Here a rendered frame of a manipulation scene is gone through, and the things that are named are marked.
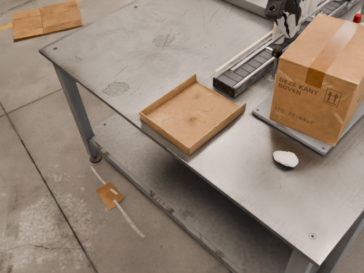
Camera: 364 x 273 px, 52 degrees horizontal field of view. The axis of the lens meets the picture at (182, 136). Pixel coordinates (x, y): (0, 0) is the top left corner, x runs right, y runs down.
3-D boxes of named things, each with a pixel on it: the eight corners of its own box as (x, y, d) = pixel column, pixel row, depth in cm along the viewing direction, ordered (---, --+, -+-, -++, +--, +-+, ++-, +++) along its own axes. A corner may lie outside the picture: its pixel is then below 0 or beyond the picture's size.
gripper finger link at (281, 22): (297, 29, 118) (293, 2, 112) (288, 40, 115) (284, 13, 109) (287, 28, 120) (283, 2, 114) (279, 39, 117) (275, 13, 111)
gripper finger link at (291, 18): (306, 30, 116) (303, 2, 110) (298, 40, 113) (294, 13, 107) (297, 29, 118) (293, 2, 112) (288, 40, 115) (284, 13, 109)
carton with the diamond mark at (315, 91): (304, 74, 148) (318, 12, 128) (365, 96, 138) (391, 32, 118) (268, 119, 133) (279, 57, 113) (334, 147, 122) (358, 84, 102)
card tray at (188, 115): (195, 80, 152) (195, 72, 150) (245, 110, 139) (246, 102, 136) (140, 119, 139) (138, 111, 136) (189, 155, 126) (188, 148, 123)
